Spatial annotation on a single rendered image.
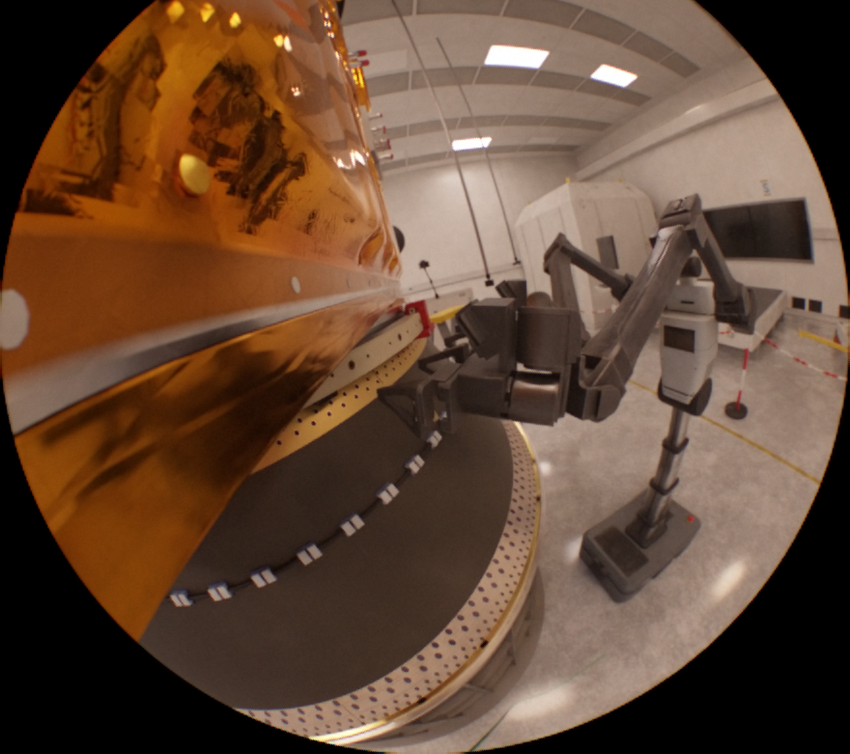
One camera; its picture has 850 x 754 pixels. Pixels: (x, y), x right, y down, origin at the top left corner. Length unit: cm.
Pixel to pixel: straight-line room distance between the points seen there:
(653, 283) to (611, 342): 12
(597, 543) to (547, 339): 161
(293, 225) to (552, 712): 188
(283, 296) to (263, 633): 48
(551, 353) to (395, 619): 47
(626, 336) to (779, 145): 731
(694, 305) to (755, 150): 672
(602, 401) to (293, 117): 34
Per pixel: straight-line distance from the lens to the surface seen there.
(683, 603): 204
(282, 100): 15
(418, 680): 61
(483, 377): 27
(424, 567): 52
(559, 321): 27
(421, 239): 828
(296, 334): 16
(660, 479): 149
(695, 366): 109
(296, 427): 43
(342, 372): 43
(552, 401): 28
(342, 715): 65
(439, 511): 54
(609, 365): 33
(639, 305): 39
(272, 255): 16
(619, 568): 173
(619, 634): 188
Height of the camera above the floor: 179
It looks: 10 degrees down
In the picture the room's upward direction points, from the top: 14 degrees counter-clockwise
